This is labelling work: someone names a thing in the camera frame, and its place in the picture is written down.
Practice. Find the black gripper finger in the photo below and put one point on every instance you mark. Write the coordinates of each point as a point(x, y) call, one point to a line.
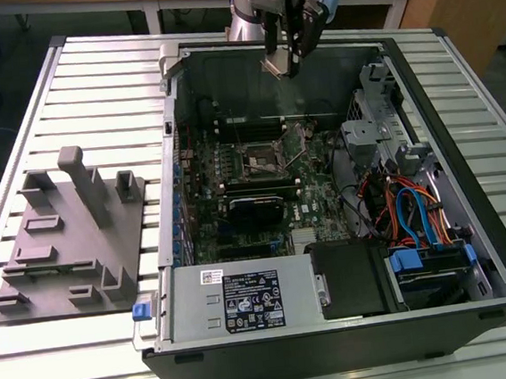
point(299, 37)
point(272, 33)

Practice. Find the silver-topped CPU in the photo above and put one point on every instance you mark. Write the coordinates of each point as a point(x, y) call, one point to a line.
point(281, 63)

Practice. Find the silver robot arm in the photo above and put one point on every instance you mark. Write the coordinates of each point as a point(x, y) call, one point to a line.
point(241, 25)

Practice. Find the black RAM slot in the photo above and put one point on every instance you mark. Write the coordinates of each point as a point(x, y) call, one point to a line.
point(229, 130)
point(230, 136)
point(261, 183)
point(262, 193)

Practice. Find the CPU socket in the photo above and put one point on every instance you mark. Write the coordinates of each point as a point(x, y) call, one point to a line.
point(261, 157)

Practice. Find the black expansion slot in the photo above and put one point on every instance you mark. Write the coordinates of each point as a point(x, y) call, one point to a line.
point(250, 252)

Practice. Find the silver metal disk bay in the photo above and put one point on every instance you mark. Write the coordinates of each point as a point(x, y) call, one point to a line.
point(360, 136)

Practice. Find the green motherboard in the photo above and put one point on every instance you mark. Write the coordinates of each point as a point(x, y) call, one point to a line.
point(322, 209)

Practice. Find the black graphics card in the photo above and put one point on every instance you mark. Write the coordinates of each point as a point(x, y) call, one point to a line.
point(255, 211)

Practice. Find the silver chipset heatsink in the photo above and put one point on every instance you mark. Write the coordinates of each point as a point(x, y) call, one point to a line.
point(302, 236)

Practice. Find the black plastic shroud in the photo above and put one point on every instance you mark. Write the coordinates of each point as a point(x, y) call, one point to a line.
point(351, 278)

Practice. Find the blue disk carrier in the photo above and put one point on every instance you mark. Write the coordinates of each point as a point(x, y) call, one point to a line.
point(405, 261)

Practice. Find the silver power supply unit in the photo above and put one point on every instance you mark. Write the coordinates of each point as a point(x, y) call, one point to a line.
point(192, 303)

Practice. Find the grey parts rack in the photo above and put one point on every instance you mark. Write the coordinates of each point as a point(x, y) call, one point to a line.
point(76, 260)

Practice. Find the blue case latch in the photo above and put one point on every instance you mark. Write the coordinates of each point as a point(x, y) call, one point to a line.
point(140, 312)

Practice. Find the black open PC case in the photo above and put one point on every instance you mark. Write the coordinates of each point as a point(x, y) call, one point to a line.
point(296, 355)

